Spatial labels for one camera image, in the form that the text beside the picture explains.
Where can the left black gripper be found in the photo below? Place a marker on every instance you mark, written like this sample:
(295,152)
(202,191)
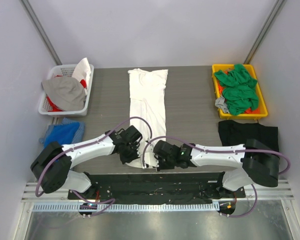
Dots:
(129,152)

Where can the yellow plastic bin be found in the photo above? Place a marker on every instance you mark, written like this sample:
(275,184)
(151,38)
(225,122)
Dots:
(260,112)

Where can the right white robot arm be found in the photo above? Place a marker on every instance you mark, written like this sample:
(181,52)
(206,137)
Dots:
(250,163)

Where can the left corner aluminium post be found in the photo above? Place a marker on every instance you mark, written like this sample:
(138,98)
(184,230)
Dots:
(40,30)

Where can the grey cloth in basket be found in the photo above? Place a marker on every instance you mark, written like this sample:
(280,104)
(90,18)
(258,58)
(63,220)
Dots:
(63,92)

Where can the red cloth in basket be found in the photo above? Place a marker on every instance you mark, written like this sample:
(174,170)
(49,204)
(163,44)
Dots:
(83,83)

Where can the white slotted cable duct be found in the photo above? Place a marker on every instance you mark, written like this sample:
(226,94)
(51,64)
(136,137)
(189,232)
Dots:
(118,208)

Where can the white cloth in basket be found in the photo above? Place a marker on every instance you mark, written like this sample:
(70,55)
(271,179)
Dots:
(83,70)

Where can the green t shirt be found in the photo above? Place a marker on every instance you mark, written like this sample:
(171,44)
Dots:
(239,89)

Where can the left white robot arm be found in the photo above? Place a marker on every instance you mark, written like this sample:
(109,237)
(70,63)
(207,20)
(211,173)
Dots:
(53,168)

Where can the white t shirt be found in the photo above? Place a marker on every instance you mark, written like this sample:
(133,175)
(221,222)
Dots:
(147,101)

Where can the grey cloth in bin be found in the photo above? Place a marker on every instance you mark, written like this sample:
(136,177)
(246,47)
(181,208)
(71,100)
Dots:
(221,104)

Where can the white plastic basket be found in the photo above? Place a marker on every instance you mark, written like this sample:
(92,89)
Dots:
(45,108)

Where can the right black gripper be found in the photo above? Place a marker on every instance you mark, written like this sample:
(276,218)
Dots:
(159,159)

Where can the black folded t shirt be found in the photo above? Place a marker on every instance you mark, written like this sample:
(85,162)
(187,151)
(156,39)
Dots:
(234,133)

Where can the blue t shirt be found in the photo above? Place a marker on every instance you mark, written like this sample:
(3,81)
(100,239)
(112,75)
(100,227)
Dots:
(62,134)

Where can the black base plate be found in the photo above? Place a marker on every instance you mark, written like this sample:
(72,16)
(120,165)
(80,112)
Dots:
(162,188)

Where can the right corner aluminium post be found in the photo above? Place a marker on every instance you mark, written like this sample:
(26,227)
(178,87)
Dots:
(270,20)

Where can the corner aluminium post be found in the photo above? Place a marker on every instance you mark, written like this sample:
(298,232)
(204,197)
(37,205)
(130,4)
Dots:
(40,30)
(270,20)

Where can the blue checkered cloth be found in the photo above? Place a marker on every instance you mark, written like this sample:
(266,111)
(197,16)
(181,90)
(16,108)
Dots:
(79,134)

